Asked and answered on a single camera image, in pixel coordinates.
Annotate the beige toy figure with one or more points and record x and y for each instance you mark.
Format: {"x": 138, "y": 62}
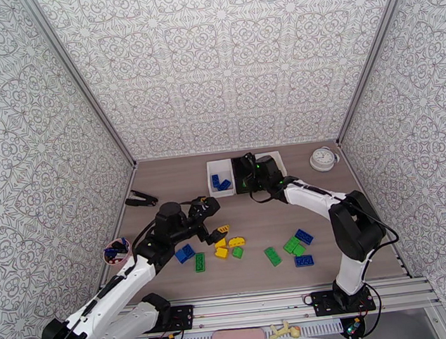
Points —
{"x": 281, "y": 331}

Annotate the yellow arched lego brick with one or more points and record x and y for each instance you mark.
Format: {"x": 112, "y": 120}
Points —
{"x": 237, "y": 242}

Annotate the white alarm clock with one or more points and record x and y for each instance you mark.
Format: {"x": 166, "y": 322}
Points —
{"x": 322, "y": 158}

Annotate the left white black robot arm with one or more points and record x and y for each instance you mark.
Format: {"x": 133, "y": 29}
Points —
{"x": 124, "y": 324}

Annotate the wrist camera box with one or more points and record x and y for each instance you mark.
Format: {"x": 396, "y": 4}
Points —
{"x": 251, "y": 180}
{"x": 210, "y": 206}

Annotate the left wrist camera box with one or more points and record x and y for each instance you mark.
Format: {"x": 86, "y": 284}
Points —
{"x": 210, "y": 206}

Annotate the long green lego brick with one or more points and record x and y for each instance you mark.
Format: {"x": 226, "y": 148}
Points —
{"x": 272, "y": 256}
{"x": 199, "y": 262}

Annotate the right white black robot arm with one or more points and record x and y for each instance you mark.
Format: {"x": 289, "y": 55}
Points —
{"x": 356, "y": 224}

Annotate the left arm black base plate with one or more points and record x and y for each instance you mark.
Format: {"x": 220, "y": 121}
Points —
{"x": 182, "y": 316}

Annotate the aluminium corner post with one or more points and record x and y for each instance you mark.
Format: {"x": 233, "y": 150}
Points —
{"x": 79, "y": 76}
{"x": 374, "y": 45}

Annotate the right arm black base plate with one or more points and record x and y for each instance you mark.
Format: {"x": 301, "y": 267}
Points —
{"x": 322, "y": 304}

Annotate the pink cup with small items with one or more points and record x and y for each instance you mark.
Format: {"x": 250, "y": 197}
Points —
{"x": 117, "y": 262}

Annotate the black plastic bin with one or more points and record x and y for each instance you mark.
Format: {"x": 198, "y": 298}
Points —
{"x": 237, "y": 169}

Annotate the black pliers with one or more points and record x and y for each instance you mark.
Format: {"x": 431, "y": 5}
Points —
{"x": 140, "y": 201}

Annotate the white plastic bin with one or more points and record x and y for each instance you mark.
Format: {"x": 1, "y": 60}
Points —
{"x": 221, "y": 194}
{"x": 271, "y": 154}

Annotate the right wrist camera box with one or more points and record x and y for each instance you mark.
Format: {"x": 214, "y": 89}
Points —
{"x": 251, "y": 180}

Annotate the small blue lego brick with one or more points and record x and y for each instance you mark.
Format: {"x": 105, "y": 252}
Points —
{"x": 216, "y": 180}

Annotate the aluminium frame rail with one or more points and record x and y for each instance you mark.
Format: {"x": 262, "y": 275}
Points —
{"x": 253, "y": 305}

